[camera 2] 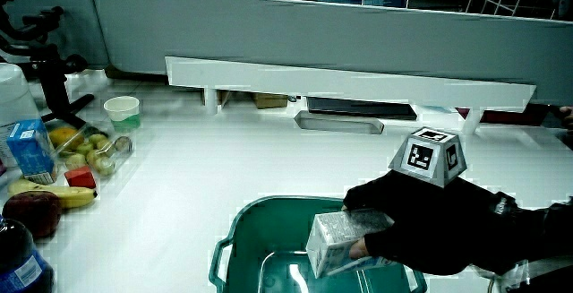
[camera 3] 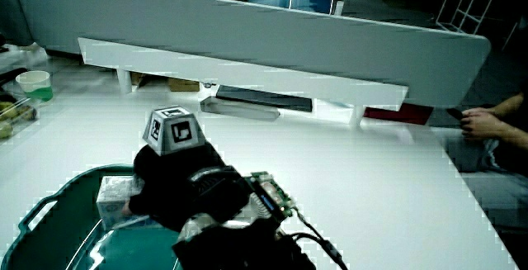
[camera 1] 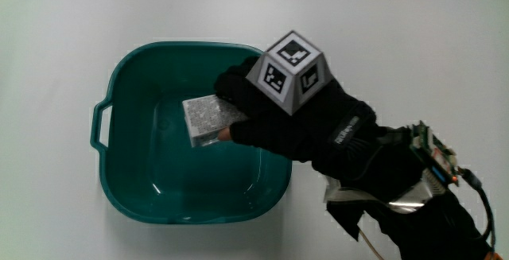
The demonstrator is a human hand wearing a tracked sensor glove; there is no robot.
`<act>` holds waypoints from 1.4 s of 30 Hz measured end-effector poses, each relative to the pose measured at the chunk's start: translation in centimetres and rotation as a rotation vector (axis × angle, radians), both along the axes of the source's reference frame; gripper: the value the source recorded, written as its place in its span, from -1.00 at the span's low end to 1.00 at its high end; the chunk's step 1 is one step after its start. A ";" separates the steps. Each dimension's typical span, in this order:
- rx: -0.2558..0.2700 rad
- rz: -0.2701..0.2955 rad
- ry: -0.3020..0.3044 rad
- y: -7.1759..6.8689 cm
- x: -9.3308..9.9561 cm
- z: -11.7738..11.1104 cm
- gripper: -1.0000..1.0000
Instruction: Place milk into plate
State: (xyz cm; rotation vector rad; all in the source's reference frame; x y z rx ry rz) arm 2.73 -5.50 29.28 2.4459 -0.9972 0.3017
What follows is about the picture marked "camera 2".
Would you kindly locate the green plastic tub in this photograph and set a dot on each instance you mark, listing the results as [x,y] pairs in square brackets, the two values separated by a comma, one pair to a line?
[268,226]

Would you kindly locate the white milk carton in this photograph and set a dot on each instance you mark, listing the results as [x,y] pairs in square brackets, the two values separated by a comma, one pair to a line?
[333,239]

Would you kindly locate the clear plastic fruit box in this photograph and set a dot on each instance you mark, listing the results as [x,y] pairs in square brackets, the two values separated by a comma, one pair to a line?
[117,158]

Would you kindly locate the white and green paper cup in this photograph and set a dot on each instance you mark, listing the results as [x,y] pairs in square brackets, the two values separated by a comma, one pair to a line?
[122,111]

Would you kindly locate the dark red flat object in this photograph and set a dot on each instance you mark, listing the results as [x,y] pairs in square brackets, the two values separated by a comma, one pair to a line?
[515,117]

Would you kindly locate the red block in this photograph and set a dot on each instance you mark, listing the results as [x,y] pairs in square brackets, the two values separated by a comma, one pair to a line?
[80,178]

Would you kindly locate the blue drink carton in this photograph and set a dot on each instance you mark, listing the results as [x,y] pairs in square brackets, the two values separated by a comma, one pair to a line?
[32,152]

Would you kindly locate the short grey partition panel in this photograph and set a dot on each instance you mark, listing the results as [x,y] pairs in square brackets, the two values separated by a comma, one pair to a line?
[71,24]

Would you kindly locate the person's right hand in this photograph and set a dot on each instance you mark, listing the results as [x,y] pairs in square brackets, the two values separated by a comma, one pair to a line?
[438,221]

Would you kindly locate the black camera stand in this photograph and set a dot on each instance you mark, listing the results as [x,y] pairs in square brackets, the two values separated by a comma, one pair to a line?
[53,82]

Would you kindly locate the grey metal tray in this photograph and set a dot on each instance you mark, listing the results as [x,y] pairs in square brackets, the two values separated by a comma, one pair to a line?
[338,123]

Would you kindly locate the pile of green kiwi fruits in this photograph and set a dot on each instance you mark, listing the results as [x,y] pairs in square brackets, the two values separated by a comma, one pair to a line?
[100,158]

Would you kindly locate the red apple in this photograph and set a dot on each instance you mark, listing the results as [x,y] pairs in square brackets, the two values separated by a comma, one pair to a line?
[33,212]

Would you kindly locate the white desk shelf riser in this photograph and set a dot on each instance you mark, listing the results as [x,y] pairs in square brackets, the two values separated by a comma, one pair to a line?
[340,82]

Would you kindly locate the dark bottle with blue label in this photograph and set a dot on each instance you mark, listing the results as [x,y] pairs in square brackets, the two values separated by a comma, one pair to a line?
[20,261]

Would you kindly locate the person's right forearm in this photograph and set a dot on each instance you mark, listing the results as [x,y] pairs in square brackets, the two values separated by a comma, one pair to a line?
[548,235]

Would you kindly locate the long grey partition panel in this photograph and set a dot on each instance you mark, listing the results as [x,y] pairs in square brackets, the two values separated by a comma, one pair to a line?
[313,33]

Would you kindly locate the yellow banana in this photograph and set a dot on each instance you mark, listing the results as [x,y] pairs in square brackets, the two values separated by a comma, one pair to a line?
[67,194]

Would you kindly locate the brown cardboard box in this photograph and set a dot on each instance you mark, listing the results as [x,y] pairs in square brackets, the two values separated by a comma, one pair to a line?
[270,100]

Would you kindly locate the white cylindrical container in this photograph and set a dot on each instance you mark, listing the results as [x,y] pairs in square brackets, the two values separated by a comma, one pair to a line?
[13,96]

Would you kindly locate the orange fruit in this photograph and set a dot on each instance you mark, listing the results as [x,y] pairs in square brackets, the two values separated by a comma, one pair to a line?
[63,136]

